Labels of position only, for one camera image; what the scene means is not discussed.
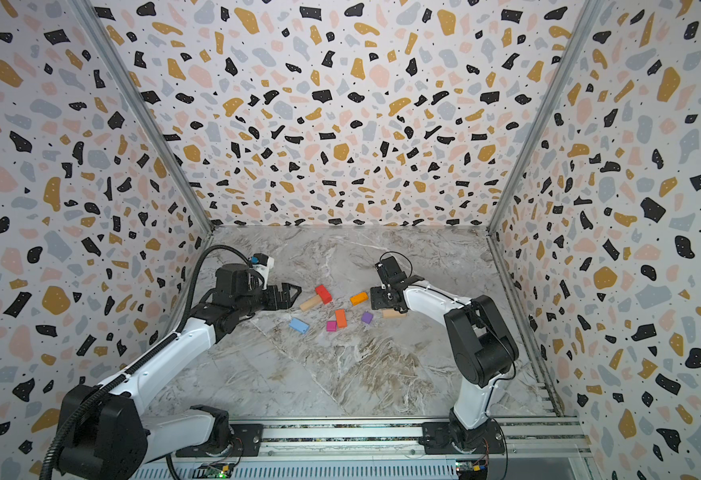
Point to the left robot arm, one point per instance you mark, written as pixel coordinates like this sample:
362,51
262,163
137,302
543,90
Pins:
104,432

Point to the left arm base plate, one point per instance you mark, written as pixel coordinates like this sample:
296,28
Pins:
243,440

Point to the orange-red wood block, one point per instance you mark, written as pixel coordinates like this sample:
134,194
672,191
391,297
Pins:
341,319

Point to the light blue wood block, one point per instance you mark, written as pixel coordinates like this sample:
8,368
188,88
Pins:
299,325

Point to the right frame aluminium post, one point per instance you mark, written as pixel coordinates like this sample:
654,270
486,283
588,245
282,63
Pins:
582,27

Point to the left frame aluminium post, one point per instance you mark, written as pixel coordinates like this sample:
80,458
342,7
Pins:
84,12

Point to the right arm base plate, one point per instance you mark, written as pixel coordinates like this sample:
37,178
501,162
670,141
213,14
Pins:
442,438

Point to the purple wood cube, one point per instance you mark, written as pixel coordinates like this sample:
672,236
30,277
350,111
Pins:
366,317

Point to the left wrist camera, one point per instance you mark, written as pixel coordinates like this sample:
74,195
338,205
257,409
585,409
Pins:
263,264

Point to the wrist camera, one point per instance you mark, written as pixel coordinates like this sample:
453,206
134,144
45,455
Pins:
263,264
389,271

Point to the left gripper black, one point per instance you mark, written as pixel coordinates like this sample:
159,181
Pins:
284,302

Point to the frame aluminium post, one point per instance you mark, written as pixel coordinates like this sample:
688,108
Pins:
582,27
84,12

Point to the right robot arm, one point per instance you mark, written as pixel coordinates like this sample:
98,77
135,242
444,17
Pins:
481,344

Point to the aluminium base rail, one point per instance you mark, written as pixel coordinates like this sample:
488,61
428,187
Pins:
387,448

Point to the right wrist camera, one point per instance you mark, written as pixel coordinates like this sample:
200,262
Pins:
389,271

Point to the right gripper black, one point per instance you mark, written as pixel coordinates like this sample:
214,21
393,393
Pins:
387,294

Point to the long natural wood block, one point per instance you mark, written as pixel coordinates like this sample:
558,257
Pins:
311,303

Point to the red wood block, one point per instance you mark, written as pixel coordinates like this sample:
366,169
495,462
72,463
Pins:
323,294

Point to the yellow-orange wood block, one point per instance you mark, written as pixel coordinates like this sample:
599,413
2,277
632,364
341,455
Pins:
359,298

